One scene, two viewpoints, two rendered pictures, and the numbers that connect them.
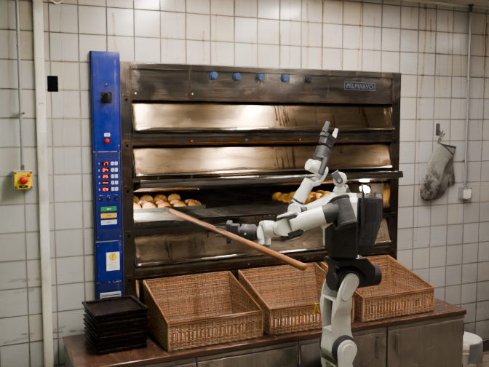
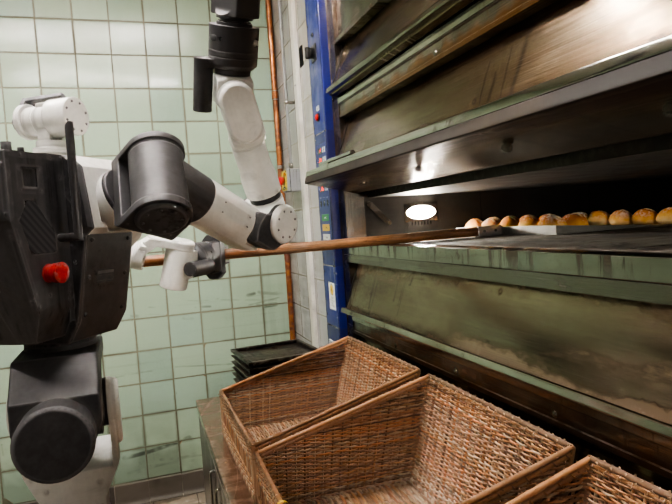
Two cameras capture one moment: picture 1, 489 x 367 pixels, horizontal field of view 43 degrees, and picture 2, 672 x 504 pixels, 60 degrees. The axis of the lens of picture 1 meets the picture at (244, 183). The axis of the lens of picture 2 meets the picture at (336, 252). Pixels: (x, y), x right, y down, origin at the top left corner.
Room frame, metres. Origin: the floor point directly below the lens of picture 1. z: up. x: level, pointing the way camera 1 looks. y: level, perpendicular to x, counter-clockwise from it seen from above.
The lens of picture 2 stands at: (3.69, -1.48, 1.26)
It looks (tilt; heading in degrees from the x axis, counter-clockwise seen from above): 3 degrees down; 95
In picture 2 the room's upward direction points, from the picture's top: 4 degrees counter-clockwise
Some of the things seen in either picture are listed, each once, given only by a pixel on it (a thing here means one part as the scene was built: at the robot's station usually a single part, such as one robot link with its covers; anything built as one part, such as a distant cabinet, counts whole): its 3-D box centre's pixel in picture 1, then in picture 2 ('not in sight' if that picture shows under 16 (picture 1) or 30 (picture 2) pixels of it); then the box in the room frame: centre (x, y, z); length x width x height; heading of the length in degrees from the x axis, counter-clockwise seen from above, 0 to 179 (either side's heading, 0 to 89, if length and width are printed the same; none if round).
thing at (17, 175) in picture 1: (22, 179); (291, 180); (3.25, 1.17, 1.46); 0.10 x 0.07 x 0.10; 114
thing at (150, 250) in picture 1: (273, 239); (493, 322); (3.90, -0.18, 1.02); 1.79 x 0.11 x 0.19; 114
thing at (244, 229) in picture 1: (238, 232); (204, 258); (3.19, 0.03, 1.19); 0.12 x 0.10 x 0.13; 80
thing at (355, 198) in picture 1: (351, 221); (35, 241); (3.09, -0.54, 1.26); 0.34 x 0.30 x 0.36; 170
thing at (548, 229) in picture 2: (158, 205); (544, 226); (4.21, 0.59, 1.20); 0.55 x 0.36 x 0.03; 115
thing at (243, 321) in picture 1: (201, 307); (311, 404); (3.42, 0.24, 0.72); 0.56 x 0.49 x 0.28; 115
